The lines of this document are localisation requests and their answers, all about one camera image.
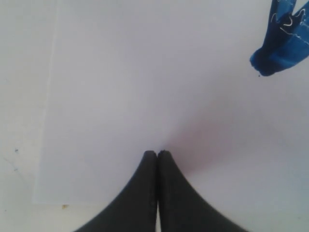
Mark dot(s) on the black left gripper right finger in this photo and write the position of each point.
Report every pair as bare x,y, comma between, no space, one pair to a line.
181,208

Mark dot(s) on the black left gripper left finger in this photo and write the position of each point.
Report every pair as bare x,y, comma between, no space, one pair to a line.
135,207

